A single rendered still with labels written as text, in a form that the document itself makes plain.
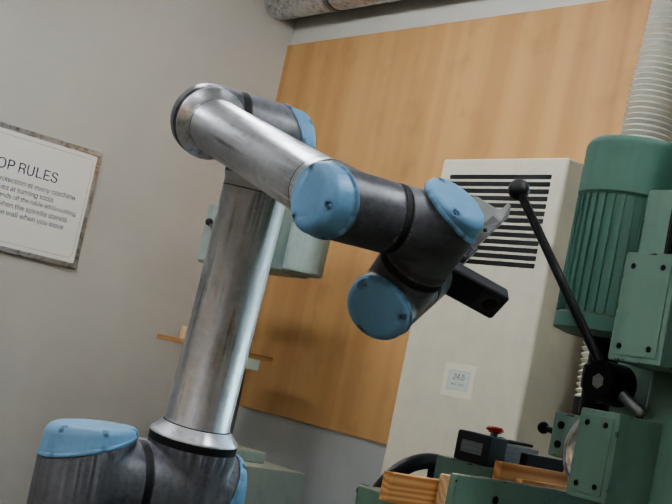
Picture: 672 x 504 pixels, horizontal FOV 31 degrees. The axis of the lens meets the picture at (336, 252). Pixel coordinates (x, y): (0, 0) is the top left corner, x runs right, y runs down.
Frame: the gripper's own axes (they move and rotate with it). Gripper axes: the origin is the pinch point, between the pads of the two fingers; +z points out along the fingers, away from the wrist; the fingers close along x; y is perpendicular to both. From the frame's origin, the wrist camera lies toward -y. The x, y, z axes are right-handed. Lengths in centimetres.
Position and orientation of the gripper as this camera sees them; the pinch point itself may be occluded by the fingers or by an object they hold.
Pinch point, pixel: (482, 240)
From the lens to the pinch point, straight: 187.7
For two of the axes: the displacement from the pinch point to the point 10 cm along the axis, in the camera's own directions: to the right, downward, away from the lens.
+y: -7.0, -7.1, 1.1
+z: 4.4, -3.0, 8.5
